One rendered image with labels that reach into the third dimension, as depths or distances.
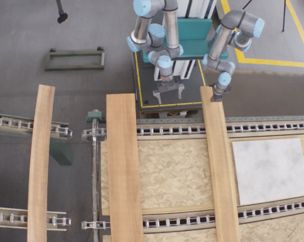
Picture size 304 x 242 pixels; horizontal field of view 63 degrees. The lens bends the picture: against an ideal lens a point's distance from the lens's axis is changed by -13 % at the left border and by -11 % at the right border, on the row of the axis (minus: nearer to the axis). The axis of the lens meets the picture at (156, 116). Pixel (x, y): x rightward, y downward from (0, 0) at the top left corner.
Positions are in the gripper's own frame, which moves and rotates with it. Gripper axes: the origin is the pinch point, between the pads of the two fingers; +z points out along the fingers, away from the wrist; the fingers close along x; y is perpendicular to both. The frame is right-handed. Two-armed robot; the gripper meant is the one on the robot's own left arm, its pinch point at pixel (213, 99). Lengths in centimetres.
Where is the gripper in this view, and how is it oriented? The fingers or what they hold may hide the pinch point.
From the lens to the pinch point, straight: 202.8
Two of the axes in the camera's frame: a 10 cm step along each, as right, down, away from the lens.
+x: 0.6, 9.1, -4.0
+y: -9.9, 0.2, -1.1
